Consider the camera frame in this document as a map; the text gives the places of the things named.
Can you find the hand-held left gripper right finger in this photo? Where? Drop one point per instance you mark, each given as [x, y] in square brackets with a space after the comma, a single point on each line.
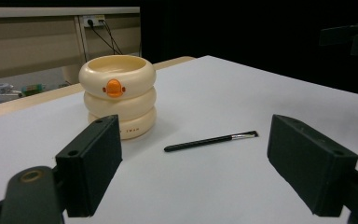
[310, 165]

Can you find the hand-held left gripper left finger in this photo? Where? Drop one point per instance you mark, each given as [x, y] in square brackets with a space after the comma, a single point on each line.
[88, 165]

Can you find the cream ringed holder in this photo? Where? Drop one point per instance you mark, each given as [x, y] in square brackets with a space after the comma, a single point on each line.
[118, 93]

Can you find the black makeup brush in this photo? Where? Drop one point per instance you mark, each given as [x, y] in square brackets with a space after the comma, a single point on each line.
[209, 141]

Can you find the green object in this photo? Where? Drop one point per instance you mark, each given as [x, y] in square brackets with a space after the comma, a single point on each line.
[31, 89]

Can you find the pale round device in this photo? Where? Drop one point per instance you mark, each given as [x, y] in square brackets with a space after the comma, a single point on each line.
[0, 89]

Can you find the white wall socket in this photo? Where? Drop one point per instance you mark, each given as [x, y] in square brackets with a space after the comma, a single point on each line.
[93, 20]

